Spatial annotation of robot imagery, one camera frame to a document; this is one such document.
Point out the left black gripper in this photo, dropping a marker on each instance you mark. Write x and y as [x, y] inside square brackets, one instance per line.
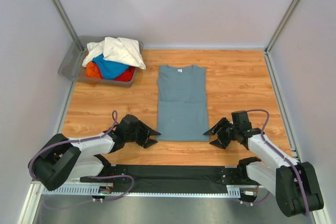
[146, 132]

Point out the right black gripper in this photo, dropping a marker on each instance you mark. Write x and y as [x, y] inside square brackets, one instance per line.
[222, 124]

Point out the grey-blue t shirt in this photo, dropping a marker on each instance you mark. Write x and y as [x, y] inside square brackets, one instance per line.
[182, 104]

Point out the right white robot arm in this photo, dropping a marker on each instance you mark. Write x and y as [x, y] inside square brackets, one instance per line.
[293, 183]

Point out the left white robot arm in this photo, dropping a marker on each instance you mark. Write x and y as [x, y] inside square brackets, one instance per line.
[63, 159]

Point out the red t shirt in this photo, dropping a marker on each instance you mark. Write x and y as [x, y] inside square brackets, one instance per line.
[127, 75]

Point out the blue t shirt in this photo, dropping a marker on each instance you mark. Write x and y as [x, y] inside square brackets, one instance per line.
[109, 69]

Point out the orange t shirt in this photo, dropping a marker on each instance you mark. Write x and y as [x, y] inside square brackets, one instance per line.
[92, 71]

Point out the white t shirt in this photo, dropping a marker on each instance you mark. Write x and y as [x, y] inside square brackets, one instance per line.
[121, 50]

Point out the grey plastic bin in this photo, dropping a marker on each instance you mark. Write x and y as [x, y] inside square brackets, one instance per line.
[72, 69]

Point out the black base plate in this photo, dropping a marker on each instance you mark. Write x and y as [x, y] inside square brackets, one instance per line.
[180, 179]

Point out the grey slotted cable duct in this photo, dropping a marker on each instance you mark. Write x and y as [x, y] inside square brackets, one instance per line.
[95, 190]

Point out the right aluminium corner post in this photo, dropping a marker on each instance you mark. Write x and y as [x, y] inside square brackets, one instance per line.
[285, 19]

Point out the aluminium corner post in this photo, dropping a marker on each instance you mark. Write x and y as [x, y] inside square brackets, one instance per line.
[67, 23]
[285, 19]

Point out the left aluminium corner post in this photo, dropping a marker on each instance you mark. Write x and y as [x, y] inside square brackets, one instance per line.
[67, 23]

